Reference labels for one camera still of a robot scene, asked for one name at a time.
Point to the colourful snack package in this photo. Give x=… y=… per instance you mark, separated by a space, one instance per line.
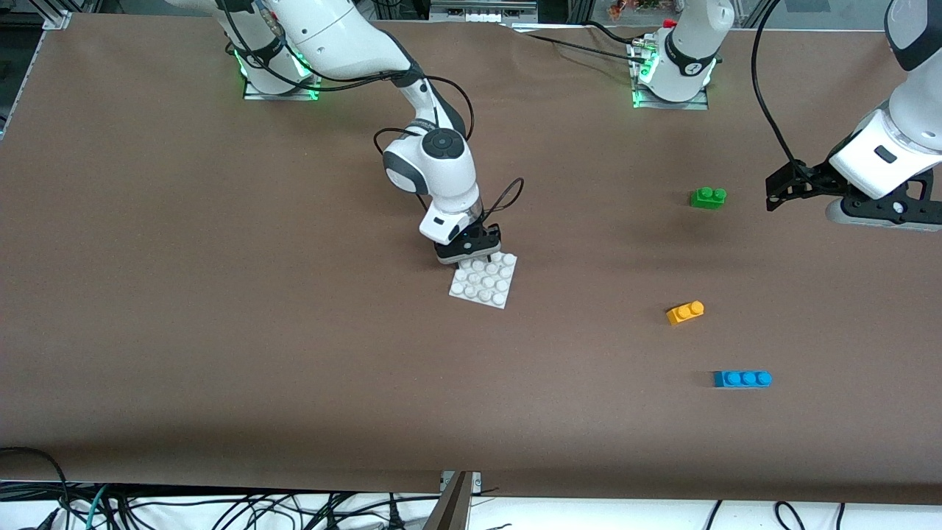
x=625 y=9

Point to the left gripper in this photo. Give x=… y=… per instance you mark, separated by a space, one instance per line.
x=815 y=179

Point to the aluminium table corner bracket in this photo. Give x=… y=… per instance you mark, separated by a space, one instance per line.
x=57 y=20

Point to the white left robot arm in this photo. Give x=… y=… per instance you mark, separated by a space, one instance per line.
x=692 y=51

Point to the green two-stud block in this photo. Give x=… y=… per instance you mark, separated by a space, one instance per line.
x=706 y=199

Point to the yellow two-stud block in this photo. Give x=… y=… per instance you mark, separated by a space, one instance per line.
x=684 y=313

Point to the grey metal rail device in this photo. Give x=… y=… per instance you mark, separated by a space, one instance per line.
x=478 y=15

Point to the white studded base plate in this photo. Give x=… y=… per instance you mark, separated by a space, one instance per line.
x=486 y=283

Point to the silver metal table bracket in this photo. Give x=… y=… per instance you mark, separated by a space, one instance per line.
x=477 y=482

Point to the blue three-stud block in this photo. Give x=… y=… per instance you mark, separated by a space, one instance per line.
x=739 y=379

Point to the brown table cover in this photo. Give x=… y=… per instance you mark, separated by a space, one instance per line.
x=441 y=368

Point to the dark aluminium profile leg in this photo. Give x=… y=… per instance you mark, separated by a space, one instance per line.
x=452 y=508

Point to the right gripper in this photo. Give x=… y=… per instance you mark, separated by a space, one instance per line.
x=484 y=237

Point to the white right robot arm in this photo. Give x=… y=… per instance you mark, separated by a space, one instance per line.
x=331 y=37

